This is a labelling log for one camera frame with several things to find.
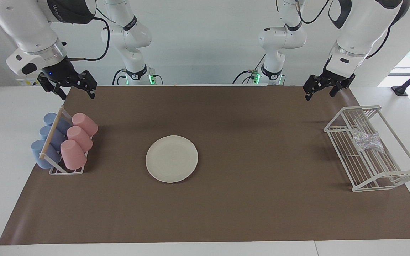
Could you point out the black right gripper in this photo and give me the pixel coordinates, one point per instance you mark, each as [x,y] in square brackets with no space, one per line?
[62,73]

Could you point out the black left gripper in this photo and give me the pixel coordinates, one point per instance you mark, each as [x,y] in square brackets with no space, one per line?
[335,78]

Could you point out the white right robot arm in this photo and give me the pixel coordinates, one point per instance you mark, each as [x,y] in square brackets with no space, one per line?
[23,25]

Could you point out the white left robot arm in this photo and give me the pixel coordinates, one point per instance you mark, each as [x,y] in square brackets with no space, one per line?
[361,28]

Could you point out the cream round plate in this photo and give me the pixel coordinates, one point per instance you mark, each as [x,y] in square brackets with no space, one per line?
[172,159]

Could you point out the blue plastic cup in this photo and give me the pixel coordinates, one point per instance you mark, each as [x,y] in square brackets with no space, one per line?
[37,151]
[62,125]
[58,138]

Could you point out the pink plastic cup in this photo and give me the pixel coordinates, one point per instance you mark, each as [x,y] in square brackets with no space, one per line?
[85,123]
[80,138]
[73,154]

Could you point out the brown paper table mat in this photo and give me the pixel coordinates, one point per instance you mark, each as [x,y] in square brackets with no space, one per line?
[262,199]

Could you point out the white wall outlet box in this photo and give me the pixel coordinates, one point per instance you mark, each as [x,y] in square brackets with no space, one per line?
[27,82]

